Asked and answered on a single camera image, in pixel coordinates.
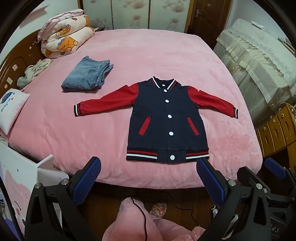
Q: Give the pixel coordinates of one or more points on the brown wooden door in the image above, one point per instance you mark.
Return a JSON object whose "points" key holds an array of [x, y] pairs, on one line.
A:
{"points": [[212, 14]]}

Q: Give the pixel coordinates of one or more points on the white printed pillow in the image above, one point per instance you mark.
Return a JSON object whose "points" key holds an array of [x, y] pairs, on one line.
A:
{"points": [[11, 109]]}

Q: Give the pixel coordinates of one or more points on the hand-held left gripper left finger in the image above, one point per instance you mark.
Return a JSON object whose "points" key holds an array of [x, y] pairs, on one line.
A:
{"points": [[87, 180]]}

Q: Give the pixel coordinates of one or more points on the brown wooden headboard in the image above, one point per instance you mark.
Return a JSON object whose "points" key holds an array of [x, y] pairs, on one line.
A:
{"points": [[13, 67]]}

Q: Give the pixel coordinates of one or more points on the person's pink pants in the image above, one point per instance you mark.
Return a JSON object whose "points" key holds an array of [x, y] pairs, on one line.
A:
{"points": [[129, 224]]}

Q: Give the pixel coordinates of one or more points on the pink plush bed blanket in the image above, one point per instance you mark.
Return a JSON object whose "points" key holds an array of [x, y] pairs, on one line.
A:
{"points": [[185, 58]]}

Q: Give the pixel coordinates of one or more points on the folded bear print quilt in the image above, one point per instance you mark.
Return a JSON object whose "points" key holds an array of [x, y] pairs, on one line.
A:
{"points": [[67, 34]]}

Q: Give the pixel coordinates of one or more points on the pile of pale clothes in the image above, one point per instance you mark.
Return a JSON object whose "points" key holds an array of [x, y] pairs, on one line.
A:
{"points": [[33, 71]]}

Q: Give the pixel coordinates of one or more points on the lace cloth covered furniture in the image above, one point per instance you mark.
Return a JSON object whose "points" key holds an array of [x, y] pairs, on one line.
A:
{"points": [[254, 62]]}

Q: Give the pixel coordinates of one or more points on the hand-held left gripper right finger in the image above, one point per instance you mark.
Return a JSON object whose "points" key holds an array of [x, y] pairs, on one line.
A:
{"points": [[210, 183]]}

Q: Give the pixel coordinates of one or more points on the floral door wardrobe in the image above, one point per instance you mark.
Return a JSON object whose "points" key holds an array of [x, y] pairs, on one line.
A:
{"points": [[138, 14]]}

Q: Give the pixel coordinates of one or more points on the navy red varsity jacket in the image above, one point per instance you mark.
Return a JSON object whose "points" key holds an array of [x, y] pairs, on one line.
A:
{"points": [[157, 115]]}

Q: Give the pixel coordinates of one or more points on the folded blue jeans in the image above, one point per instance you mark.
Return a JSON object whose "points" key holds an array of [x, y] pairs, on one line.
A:
{"points": [[85, 74]]}

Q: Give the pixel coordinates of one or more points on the wooden drawer cabinet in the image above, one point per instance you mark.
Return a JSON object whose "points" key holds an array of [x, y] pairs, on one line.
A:
{"points": [[277, 134]]}

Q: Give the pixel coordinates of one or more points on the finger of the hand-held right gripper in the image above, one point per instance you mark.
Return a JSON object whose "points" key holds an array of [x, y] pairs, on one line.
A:
{"points": [[247, 176], [275, 168]]}

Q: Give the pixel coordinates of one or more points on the floral slipper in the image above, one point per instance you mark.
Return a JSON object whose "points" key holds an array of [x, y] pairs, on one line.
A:
{"points": [[158, 208]]}

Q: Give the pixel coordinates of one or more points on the white pink children's furniture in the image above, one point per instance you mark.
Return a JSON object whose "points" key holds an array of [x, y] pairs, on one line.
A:
{"points": [[13, 176]]}

